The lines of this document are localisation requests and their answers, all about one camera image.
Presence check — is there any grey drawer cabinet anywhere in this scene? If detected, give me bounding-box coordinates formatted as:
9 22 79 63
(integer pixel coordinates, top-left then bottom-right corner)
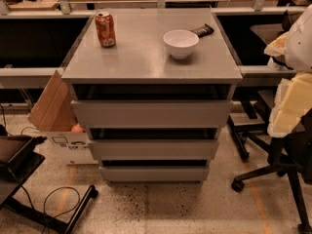
60 7 244 184

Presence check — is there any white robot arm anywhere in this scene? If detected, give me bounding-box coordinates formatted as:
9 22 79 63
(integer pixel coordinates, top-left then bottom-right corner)
264 5 312 137

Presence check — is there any orange soda can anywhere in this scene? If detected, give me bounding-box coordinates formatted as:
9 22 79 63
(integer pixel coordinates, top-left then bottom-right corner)
95 11 116 48

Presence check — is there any grey middle drawer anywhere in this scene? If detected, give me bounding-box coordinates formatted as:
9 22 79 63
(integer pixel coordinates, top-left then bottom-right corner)
89 139 218 161

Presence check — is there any grey drawer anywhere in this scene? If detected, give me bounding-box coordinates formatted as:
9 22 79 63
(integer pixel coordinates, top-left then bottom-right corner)
71 100 232 129
89 139 218 161
98 166 210 182

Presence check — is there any black laptop stand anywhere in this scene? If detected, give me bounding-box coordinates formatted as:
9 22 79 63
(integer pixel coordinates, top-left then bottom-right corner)
0 136 98 234

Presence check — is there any brown cardboard box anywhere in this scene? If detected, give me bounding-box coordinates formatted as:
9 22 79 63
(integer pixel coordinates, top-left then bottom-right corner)
27 71 77 132

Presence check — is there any white printed box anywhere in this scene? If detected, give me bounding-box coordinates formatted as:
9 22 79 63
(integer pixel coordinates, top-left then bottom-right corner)
47 132 97 165

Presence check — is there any grey bottom drawer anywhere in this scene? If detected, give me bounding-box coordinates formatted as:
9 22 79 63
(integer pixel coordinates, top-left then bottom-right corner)
98 166 210 182

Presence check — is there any black snack bar wrapper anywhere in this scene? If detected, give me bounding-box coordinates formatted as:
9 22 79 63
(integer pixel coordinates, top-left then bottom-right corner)
191 23 215 38

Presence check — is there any grey top drawer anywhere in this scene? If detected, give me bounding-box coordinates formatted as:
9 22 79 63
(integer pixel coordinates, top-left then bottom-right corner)
71 100 232 129

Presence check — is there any black office chair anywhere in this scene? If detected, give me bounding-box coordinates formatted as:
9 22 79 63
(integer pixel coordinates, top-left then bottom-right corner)
231 5 312 234

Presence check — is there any orange fruit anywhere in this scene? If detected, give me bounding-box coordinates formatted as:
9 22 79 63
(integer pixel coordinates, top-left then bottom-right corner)
71 124 84 133

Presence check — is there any white bowl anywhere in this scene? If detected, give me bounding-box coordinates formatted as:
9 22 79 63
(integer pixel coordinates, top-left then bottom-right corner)
163 30 199 59

